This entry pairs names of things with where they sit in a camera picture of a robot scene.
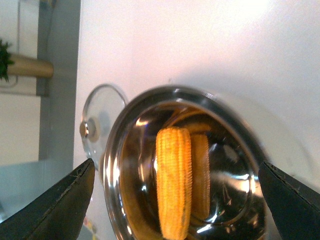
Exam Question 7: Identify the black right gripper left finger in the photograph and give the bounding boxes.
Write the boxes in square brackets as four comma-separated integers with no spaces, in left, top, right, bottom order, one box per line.
[0,158,95,240]

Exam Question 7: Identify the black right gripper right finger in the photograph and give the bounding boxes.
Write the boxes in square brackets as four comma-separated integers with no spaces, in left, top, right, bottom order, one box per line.
[258,161,320,240]

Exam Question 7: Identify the glass pot lid with knob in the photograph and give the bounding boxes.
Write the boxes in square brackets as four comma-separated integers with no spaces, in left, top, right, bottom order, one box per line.
[79,84,127,168]

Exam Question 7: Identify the yellow corn cob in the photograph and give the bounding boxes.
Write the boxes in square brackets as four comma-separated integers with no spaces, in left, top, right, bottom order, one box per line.
[155,127,192,240]

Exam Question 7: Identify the white electric cooking pot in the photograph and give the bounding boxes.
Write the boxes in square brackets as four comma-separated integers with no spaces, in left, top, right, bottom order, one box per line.
[99,85,320,240]

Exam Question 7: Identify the green potted plant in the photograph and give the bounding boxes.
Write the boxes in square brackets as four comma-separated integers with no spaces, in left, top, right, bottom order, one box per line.
[0,38,55,83]

